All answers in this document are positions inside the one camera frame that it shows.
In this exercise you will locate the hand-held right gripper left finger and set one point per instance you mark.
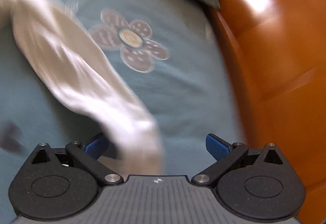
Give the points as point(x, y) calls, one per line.
point(95, 147)

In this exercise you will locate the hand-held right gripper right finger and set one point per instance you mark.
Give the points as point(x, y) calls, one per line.
point(216, 147)

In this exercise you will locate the bed with blue floral sheet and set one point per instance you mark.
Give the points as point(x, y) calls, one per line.
point(183, 91)

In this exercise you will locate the white printed t-shirt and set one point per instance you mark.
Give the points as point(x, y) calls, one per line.
point(71, 73)

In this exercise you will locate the wooden headboard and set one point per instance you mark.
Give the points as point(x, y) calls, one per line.
point(280, 61)

